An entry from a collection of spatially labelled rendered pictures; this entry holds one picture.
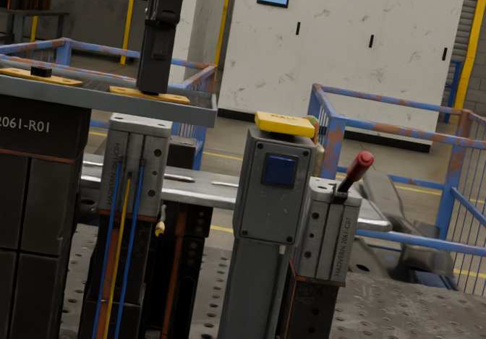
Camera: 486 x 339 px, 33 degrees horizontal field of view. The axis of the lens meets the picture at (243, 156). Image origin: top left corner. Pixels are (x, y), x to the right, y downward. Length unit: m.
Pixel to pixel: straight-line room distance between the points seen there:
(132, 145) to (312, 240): 0.26
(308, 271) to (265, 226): 0.21
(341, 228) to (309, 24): 7.90
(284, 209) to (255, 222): 0.03
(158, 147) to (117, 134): 0.05
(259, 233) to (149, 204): 0.20
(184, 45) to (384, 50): 2.16
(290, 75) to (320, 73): 0.33
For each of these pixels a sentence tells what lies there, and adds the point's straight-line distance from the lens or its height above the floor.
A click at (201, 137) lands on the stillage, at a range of 4.09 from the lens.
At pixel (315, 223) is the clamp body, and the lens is 1.05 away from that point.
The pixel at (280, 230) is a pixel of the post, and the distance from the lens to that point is 0.87.
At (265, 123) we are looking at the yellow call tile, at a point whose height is 1.16.
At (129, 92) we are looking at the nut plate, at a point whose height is 1.16.
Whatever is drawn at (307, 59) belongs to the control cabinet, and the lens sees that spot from 8.93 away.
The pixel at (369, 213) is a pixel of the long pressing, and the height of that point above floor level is 1.00.
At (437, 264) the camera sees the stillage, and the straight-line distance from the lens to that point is 3.48.
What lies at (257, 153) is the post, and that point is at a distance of 0.85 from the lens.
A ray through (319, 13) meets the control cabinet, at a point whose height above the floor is 1.30.
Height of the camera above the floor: 1.27
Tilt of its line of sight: 11 degrees down
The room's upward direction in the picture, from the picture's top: 10 degrees clockwise
